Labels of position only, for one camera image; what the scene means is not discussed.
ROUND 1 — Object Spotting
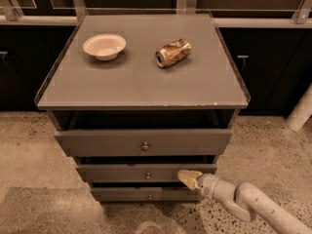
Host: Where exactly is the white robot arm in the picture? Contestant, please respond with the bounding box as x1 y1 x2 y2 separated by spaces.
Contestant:
177 170 312 234

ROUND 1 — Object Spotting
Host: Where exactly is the white paper bowl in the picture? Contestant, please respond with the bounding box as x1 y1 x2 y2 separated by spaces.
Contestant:
83 34 126 61

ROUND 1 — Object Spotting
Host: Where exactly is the clear acrylic barrier frame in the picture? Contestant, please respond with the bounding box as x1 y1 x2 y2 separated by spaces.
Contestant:
0 0 312 27

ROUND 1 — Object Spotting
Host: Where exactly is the grey top drawer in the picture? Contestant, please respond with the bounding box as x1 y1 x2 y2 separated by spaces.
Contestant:
55 129 232 157

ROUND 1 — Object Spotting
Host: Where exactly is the grey drawer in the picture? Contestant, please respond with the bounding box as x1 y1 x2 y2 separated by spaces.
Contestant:
91 182 203 202
77 155 217 183
55 129 232 157

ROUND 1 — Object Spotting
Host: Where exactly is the white cylindrical post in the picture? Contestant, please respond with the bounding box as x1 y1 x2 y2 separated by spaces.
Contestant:
286 84 312 132

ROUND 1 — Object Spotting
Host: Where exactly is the dark background cabinet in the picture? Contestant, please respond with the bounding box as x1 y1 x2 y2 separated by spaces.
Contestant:
0 25 312 116

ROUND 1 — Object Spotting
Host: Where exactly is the crushed gold soda can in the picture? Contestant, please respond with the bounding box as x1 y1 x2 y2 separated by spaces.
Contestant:
155 38 191 68

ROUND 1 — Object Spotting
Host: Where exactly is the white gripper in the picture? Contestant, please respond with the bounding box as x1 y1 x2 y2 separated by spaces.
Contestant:
177 170 219 200

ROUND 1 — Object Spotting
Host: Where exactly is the grey wooden drawer cabinet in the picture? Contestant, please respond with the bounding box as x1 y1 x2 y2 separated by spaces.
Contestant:
33 13 252 203

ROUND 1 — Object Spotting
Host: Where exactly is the grey bottom drawer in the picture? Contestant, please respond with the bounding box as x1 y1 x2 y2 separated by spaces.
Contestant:
91 182 203 202

